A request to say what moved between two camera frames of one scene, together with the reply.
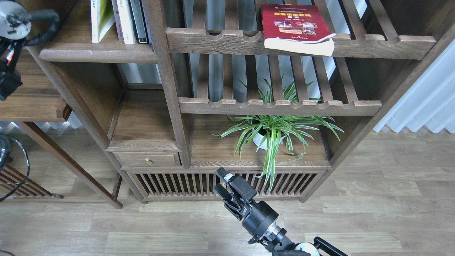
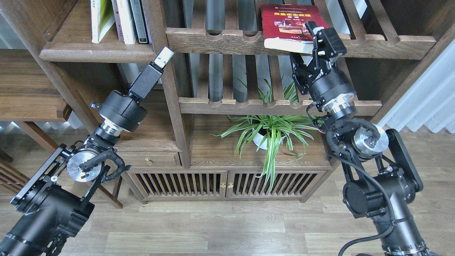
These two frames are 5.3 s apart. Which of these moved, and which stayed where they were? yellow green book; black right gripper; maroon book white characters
Moved: black right gripper
Stayed: yellow green book; maroon book white characters
